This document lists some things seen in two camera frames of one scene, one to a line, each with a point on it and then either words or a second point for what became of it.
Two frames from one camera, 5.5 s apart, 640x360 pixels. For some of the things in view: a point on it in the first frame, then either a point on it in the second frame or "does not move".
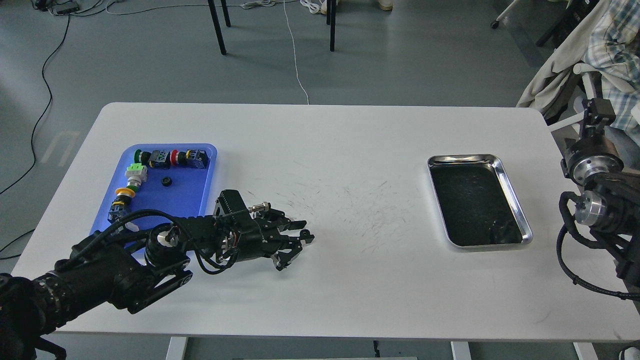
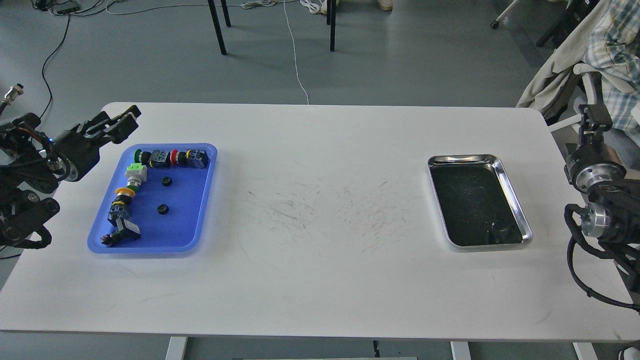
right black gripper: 593,155 does not move
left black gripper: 258,226 → 74,152
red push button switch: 193,158 does not move
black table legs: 333,3 does not move
